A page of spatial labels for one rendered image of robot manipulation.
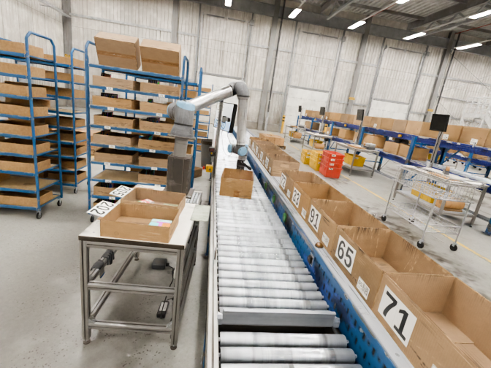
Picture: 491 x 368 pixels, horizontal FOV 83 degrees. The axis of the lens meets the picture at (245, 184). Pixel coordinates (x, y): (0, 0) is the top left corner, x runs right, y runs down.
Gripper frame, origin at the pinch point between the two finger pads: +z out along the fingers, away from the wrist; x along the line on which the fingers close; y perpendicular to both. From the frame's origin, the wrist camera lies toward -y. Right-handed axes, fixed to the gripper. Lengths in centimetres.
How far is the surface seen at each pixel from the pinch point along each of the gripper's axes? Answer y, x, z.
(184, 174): 55, 56, -14
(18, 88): 231, -35, -60
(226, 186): 18.1, 45.5, -3.1
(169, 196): 63, 76, 0
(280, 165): -37.2, 6.1, -19.6
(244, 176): -1.4, 8.5, -4.7
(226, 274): 22, 163, 7
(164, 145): 86, -37, -19
